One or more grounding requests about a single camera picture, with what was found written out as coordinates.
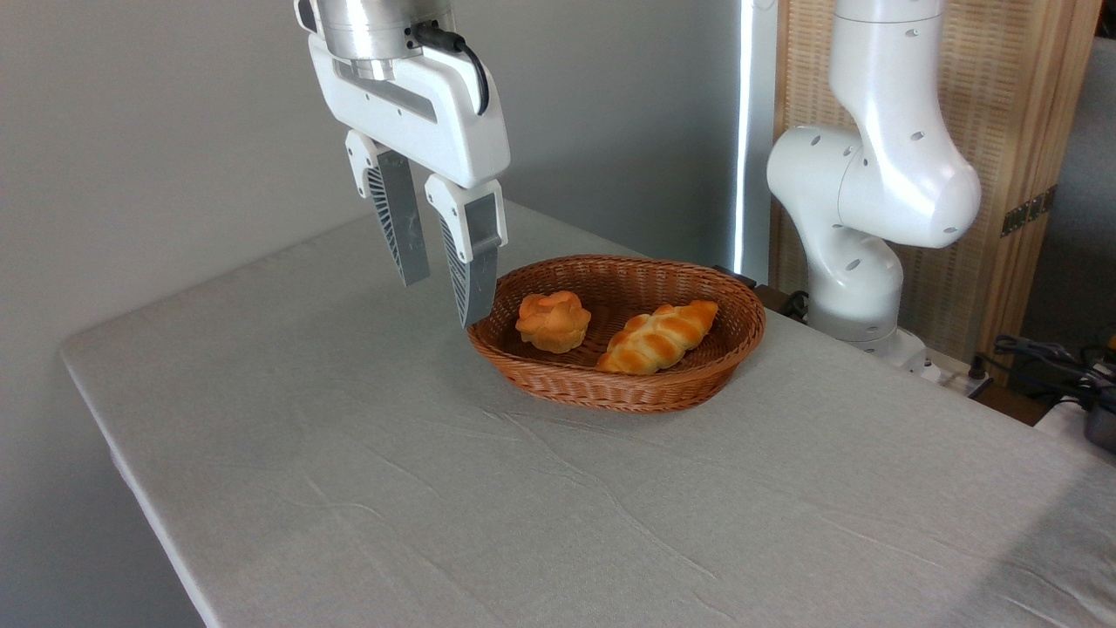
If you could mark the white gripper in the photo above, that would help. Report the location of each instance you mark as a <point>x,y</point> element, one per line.
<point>453,122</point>

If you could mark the round flower-shaped bread bun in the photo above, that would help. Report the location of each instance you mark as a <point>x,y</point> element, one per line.
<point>553,322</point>

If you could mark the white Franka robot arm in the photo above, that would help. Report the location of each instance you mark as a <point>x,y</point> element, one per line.
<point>889,174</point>

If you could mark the braided long bread loaf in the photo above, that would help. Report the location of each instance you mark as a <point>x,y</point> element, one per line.
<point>656,338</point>

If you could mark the brown wicker oval basket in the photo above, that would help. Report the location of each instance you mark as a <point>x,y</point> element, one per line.
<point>610,388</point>

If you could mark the grey tablecloth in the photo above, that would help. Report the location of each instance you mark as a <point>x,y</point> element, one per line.
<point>523,515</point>

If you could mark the dark block behind basket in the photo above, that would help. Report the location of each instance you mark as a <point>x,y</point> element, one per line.
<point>772,296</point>

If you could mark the wooden bamboo folding screen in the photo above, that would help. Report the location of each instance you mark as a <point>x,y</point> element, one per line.
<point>1003,105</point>

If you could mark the black screen hinge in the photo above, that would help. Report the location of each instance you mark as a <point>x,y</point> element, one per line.
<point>1029,211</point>

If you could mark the white vertical post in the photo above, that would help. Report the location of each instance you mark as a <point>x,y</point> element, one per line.
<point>755,131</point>

